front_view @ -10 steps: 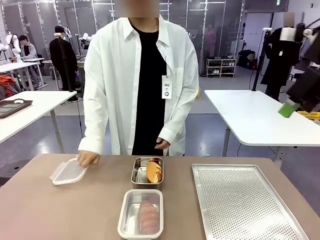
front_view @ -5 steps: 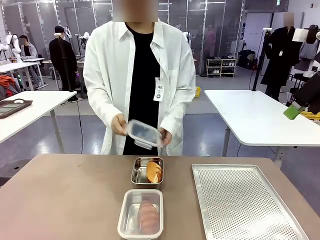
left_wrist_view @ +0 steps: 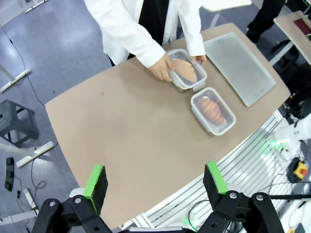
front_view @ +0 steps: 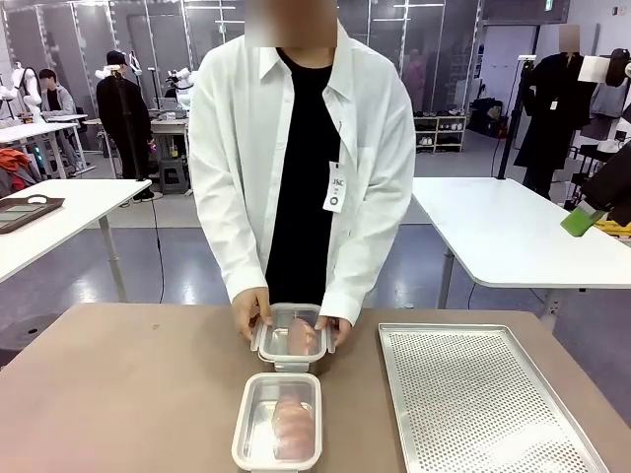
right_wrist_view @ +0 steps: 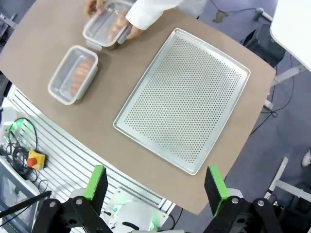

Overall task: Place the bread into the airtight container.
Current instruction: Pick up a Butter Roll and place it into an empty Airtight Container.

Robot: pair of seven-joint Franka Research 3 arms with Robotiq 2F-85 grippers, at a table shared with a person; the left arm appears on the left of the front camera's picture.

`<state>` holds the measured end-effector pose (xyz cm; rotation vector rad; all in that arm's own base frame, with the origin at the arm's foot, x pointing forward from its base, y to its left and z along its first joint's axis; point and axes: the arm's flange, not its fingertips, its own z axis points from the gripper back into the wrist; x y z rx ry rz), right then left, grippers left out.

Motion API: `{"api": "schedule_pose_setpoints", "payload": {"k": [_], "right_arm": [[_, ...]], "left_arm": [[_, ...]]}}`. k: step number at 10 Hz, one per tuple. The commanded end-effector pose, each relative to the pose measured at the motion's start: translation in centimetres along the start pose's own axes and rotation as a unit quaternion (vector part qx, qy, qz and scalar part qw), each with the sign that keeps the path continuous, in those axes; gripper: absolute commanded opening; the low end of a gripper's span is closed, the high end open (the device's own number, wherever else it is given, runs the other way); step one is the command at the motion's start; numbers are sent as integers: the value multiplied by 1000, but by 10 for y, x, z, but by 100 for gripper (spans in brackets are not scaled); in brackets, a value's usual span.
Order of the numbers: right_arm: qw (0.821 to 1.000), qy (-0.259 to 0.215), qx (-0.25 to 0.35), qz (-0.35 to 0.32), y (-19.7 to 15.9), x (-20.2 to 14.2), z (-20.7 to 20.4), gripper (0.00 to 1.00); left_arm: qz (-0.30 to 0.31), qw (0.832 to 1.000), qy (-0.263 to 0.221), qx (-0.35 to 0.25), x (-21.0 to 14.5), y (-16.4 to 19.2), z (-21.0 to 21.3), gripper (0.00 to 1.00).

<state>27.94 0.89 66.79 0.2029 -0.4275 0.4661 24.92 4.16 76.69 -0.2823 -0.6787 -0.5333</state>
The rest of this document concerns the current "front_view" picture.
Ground grey plastic stool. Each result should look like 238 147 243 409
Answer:
160 162 190 195

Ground white name badge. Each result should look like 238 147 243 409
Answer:
322 161 352 212

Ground yellow crate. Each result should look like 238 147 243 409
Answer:
594 220 631 242

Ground person's right hand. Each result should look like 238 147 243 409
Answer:
234 289 273 349

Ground black floor cable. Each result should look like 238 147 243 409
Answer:
147 194 167 303

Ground seated person in grey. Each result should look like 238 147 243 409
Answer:
37 68 80 176

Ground person's right forearm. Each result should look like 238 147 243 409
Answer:
206 216 271 304

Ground person in white shirt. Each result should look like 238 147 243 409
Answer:
188 19 415 329

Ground brown serving tray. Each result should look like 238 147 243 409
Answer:
0 194 66 236

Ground grey hanging garment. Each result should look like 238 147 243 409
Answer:
579 81 631 142

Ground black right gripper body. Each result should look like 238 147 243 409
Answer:
581 147 631 228

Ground white table with brown tray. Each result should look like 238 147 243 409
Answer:
0 177 153 303

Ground clear plastic clip lid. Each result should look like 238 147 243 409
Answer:
249 303 337 372
231 372 322 469

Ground black light stand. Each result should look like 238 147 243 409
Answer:
496 56 537 179

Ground white shoe rack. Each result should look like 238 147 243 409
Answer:
412 115 468 154

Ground person's left hand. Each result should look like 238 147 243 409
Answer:
314 314 354 348

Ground white background desk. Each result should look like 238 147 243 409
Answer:
0 121 95 181

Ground person with black cap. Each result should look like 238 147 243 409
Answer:
96 48 154 201

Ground orange cloth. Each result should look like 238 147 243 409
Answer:
0 147 32 178

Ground person's left forearm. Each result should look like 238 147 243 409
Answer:
319 221 398 327

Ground large empty white table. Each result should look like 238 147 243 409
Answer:
411 175 631 326

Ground perforated metal baking tray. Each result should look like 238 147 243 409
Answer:
378 322 611 473

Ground person in black coat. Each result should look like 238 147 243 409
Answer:
513 24 593 198

